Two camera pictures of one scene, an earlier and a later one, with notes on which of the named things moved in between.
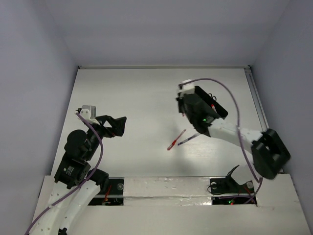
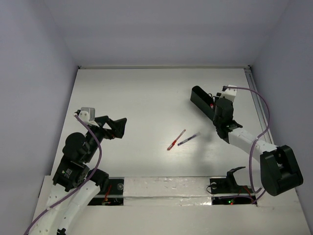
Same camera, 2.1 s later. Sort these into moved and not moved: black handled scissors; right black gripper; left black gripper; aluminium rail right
Moved: right black gripper
Not moved: aluminium rail right; left black gripper; black handled scissors
